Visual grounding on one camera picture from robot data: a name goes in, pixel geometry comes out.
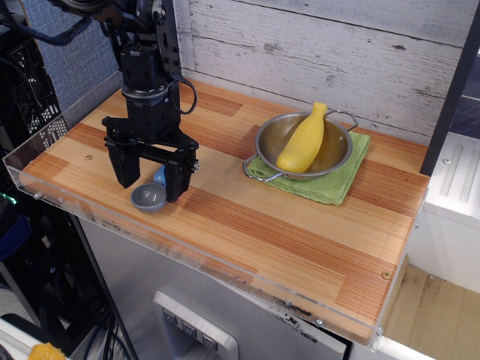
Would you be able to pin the green folded cloth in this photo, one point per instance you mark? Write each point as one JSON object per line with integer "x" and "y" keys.
{"x": 328, "y": 189}

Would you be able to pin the clear acrylic table guard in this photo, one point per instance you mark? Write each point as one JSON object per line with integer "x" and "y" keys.
{"x": 275, "y": 271}

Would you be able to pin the right dark grey post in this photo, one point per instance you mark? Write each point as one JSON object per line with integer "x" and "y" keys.
{"x": 458, "y": 83}

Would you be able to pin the steel bowl with handles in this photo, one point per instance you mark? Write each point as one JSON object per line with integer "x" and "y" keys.
{"x": 336, "y": 149}

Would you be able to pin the blue and grey scoop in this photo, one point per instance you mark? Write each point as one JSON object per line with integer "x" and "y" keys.
{"x": 151, "y": 197}

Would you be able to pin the yellow toy banana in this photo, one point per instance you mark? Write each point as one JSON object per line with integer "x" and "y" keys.
{"x": 305, "y": 143}

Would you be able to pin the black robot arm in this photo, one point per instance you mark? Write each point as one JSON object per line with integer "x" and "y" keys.
{"x": 145, "y": 45}

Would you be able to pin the white appliance at right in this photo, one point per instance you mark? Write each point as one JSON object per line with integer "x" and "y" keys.
{"x": 445, "y": 239}

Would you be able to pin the silver toy fridge dispenser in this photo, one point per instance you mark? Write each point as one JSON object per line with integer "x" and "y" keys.
{"x": 190, "y": 335}

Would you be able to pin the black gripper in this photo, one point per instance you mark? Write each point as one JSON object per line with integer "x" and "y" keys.
{"x": 151, "y": 130}

